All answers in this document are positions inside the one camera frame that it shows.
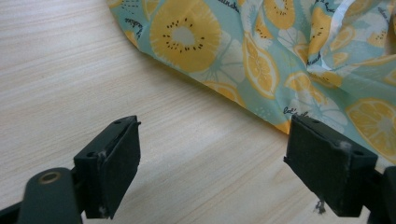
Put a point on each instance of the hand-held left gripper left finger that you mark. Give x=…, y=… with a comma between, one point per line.
x=110, y=169

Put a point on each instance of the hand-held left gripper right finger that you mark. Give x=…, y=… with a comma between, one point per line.
x=327, y=168

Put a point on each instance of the lemon print fabric bag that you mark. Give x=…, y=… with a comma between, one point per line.
x=280, y=59

